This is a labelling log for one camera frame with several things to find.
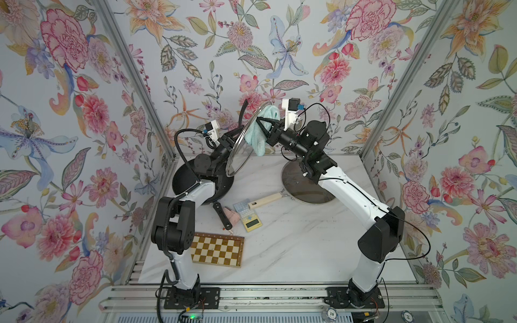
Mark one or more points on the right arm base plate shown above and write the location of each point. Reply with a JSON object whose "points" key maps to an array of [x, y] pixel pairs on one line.
{"points": [[354, 298]]}

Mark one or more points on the yellow blue calculator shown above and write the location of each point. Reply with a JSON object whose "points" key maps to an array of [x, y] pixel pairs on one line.
{"points": [[248, 216]]}

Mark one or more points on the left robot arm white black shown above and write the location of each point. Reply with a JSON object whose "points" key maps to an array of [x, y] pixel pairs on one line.
{"points": [[173, 232]]}

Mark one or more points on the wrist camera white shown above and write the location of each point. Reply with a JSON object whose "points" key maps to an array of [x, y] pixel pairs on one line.
{"points": [[291, 108], [211, 131]]}

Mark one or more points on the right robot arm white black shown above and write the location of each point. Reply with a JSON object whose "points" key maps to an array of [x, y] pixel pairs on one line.
{"points": [[384, 226]]}

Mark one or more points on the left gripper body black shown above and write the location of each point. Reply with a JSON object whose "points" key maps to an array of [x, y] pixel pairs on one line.
{"points": [[219, 157]]}

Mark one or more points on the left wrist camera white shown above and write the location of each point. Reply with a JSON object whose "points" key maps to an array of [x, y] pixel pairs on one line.
{"points": [[211, 131]]}

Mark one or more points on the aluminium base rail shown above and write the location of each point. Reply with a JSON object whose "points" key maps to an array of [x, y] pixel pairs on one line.
{"points": [[277, 298]]}

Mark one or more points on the brown frying pan cream handle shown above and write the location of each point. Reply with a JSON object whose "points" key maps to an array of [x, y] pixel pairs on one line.
{"points": [[296, 187]]}

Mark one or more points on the light green cleaning cloth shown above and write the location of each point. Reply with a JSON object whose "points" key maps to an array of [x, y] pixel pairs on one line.
{"points": [[254, 135]]}

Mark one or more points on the pink small object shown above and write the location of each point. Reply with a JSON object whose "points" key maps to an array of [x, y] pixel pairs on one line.
{"points": [[233, 217]]}

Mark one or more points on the glass wok lid black handle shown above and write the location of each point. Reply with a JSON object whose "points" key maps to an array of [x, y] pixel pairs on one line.
{"points": [[243, 150]]}

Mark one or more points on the black wok with handle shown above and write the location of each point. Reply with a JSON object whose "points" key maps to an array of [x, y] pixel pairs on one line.
{"points": [[204, 181]]}

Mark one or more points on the wooden chessboard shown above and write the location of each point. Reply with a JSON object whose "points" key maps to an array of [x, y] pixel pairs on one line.
{"points": [[216, 249]]}

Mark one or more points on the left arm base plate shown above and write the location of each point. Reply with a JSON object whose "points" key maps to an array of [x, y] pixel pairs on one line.
{"points": [[206, 298]]}

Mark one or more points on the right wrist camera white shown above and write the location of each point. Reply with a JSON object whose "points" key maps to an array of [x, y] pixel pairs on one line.
{"points": [[291, 108]]}

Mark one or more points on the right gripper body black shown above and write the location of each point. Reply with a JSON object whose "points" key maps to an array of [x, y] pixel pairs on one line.
{"points": [[295, 145]]}

